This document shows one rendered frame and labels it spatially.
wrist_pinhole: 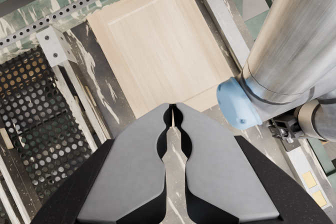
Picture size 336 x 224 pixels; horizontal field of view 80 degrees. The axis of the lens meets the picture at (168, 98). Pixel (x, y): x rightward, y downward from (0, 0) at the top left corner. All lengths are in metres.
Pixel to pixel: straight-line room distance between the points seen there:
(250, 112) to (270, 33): 0.11
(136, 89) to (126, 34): 0.20
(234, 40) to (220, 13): 0.10
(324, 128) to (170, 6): 0.60
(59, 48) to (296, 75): 0.69
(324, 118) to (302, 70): 0.22
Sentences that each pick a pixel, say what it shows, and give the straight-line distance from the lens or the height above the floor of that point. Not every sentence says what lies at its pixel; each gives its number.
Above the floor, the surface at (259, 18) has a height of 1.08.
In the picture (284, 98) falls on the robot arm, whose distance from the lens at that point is 0.25.
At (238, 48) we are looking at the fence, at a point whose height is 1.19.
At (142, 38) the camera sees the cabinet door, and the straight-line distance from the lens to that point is 0.76.
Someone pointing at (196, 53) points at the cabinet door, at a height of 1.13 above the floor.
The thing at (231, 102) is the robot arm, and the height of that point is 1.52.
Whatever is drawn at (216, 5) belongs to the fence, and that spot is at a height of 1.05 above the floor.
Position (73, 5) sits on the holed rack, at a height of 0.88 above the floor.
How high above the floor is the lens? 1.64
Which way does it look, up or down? 38 degrees down
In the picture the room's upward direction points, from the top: 153 degrees clockwise
